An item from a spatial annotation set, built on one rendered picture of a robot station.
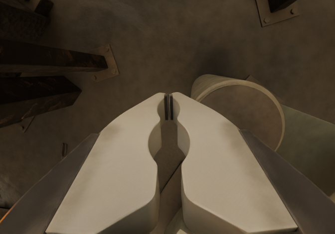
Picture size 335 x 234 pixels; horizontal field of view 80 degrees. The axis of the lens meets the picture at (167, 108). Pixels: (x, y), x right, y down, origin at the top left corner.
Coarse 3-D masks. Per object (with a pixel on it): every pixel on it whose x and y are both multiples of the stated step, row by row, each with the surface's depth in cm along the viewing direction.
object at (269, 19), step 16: (256, 0) 67; (272, 0) 64; (288, 0) 56; (272, 16) 67; (288, 16) 67; (0, 48) 35; (16, 48) 39; (32, 48) 43; (48, 48) 48; (96, 48) 77; (0, 64) 35; (16, 64) 38; (32, 64) 42; (48, 64) 46; (64, 64) 52; (80, 64) 59; (96, 64) 69; (112, 64) 77; (96, 80) 79
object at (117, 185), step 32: (160, 96) 11; (128, 128) 8; (160, 128) 9; (96, 160) 7; (128, 160) 7; (96, 192) 6; (128, 192) 6; (64, 224) 5; (96, 224) 5; (128, 224) 6
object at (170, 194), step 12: (180, 168) 80; (168, 180) 83; (180, 180) 81; (168, 192) 83; (180, 192) 82; (168, 204) 84; (180, 204) 83; (168, 216) 85; (180, 216) 77; (156, 228) 87; (168, 228) 82
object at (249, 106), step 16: (208, 80) 36; (224, 80) 26; (240, 80) 24; (192, 96) 35; (208, 96) 24; (224, 96) 24; (240, 96) 24; (256, 96) 24; (272, 96) 24; (224, 112) 24; (240, 112) 24; (256, 112) 24; (272, 112) 24; (240, 128) 25; (256, 128) 24; (272, 128) 24; (272, 144) 24
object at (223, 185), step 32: (192, 128) 8; (224, 128) 8; (192, 160) 7; (224, 160) 7; (256, 160) 7; (192, 192) 6; (224, 192) 6; (256, 192) 6; (192, 224) 6; (224, 224) 5; (256, 224) 5; (288, 224) 5
